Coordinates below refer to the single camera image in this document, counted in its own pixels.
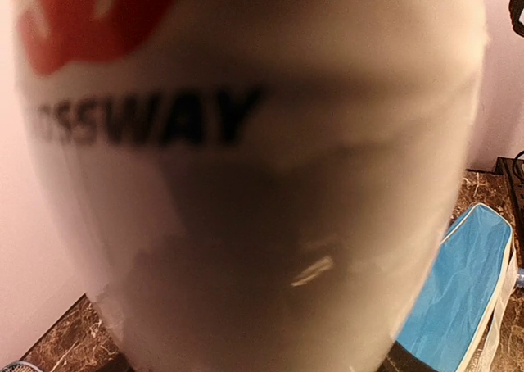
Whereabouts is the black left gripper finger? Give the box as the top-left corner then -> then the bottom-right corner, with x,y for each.
382,345 -> 430,372

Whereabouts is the white shuttlecock tube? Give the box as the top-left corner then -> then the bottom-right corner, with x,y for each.
12,0 -> 487,371

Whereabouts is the right blue badminton racket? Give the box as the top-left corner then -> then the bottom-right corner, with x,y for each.
516,268 -> 524,288

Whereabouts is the blue badminton racket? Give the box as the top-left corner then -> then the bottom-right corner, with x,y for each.
516,268 -> 524,288
1,361 -> 41,372

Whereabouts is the left blue badminton racket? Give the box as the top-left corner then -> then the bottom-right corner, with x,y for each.
1,361 -> 41,372

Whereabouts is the blue racket bag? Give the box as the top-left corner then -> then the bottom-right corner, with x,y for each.
397,204 -> 517,371

